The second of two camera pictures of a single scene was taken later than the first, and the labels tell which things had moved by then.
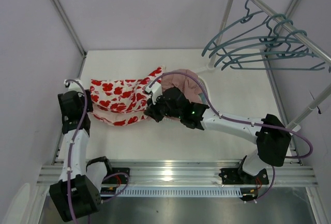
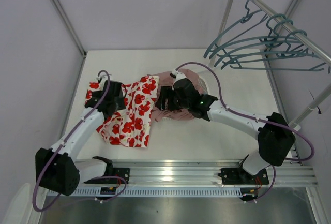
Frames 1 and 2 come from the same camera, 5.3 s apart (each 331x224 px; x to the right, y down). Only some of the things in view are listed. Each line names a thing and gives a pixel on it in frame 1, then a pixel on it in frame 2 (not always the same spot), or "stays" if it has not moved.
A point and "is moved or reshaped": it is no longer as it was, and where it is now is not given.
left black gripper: x=86 y=101 → x=117 y=94
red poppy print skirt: x=121 y=102 is moved or reshaped
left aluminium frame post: x=57 y=4 stays
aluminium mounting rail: x=150 y=172 stays
